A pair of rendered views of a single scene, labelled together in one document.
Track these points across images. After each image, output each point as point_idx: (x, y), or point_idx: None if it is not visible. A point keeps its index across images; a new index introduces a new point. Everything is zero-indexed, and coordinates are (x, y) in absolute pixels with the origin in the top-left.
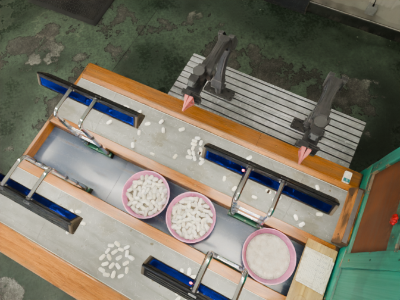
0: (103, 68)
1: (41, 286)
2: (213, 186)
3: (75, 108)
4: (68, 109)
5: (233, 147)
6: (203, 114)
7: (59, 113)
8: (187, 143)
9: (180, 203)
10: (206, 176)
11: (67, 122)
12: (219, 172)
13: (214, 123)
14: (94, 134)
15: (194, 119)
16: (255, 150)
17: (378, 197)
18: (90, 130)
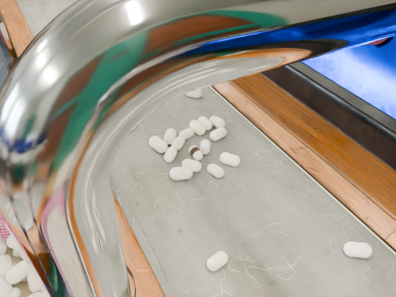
0: None
1: None
2: (162, 263)
3: (49, 5)
4: (39, 2)
5: (311, 193)
6: (269, 89)
7: (20, 0)
8: (182, 121)
9: (2, 244)
10: (164, 219)
11: (12, 3)
12: (214, 234)
13: (286, 113)
14: (24, 27)
15: (237, 88)
16: (393, 243)
17: None
18: (30, 28)
